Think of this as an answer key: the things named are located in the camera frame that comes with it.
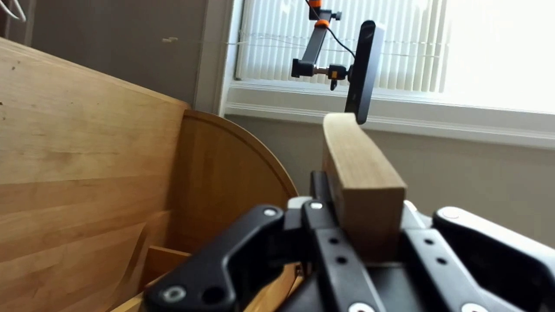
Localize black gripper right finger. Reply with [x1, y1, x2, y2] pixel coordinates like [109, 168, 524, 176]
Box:
[401, 201, 555, 312]

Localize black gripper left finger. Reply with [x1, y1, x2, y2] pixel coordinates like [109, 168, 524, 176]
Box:
[144, 197, 387, 312]

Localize white paperback book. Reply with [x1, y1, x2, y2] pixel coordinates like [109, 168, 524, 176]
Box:
[319, 111, 407, 265]

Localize wooden roll-top desk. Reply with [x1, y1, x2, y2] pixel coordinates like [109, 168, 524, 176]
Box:
[0, 36, 303, 312]

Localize window with white blinds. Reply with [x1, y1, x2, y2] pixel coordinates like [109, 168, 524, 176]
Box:
[222, 0, 555, 152]

